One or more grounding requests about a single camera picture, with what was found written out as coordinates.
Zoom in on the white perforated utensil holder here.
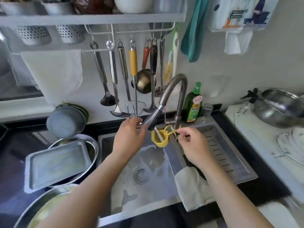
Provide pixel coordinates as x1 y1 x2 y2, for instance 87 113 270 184
0 0 52 46
42 0 86 45

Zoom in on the white dish rag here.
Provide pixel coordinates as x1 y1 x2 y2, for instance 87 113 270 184
174 166 217 212

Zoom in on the small black object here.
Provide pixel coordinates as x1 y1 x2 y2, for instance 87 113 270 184
240 87 261 104

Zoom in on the teal hanging towel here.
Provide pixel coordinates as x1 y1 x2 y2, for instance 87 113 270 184
180 0 210 63

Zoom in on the person's left forearm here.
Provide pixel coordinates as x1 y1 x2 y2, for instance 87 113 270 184
37 152 136 228

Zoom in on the brown bowl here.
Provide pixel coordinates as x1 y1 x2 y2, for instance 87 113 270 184
71 0 115 15

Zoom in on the person's left hand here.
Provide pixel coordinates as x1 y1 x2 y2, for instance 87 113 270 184
111 116 149 162

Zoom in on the large steel mixing bowl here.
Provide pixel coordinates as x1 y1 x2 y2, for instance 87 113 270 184
252 88 304 129

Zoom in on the grey hanging basin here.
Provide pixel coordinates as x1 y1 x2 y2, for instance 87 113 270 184
46 104 86 140

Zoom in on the metal wall shelf rack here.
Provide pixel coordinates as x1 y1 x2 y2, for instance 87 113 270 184
0 12 187 56

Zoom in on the wire mesh skimmer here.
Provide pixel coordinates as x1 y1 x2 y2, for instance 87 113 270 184
117 41 145 117

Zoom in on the orange-handled brass ladle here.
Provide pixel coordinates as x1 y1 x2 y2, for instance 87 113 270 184
135 40 155 94

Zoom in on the yellow-handled steel ladle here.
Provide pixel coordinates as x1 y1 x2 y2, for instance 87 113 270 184
129 39 141 117

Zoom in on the stainless steel sink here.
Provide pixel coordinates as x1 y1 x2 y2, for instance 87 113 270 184
97 116 259 227

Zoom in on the hanging steel ladles and skimmer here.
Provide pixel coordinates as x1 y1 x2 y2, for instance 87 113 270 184
90 41 117 107

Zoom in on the clear plastic container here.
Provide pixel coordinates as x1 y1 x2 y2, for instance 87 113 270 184
153 0 187 14

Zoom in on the steel sink drain tray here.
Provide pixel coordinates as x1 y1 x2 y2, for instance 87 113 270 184
177 122 258 185

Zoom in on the dark green hanging basin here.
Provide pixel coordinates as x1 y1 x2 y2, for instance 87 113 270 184
69 103 90 129

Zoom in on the clear plastic cup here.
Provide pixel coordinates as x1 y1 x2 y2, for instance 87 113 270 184
200 103 215 118

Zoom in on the white dish brush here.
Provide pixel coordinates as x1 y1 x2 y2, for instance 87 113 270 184
171 30 181 80

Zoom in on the steel soup ladle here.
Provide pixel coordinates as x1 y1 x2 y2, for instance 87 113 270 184
106 40 130 118

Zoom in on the steel gooseneck faucet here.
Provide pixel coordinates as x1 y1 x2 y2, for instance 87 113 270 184
138 73 188 131

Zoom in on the round steel pan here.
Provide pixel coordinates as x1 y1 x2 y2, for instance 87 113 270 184
13 184 79 228

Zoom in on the person's right forearm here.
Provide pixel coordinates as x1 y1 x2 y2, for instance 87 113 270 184
199 158 275 228

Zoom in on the yellow dish brush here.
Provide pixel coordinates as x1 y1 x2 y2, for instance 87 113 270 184
163 49 174 85

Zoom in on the white bowl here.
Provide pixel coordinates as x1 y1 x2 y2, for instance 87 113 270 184
113 0 155 14

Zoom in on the person's right hand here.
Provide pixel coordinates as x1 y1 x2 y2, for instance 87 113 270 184
176 127 214 170

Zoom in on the hanging paper towel pack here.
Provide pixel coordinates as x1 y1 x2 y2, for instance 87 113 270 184
209 0 281 55

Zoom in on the rectangular steel tray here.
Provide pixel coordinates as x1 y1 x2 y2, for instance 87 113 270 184
24 140 93 194

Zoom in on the round steel basin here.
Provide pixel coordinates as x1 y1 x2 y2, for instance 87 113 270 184
47 134 99 188

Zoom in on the yellow hanging sink cup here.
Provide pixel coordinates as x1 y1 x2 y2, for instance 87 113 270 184
151 125 180 148

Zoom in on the green dish soap bottle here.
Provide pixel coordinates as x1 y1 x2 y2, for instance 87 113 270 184
183 82 204 124

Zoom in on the white hanging cloth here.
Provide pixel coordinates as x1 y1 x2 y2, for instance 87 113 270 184
20 49 84 107

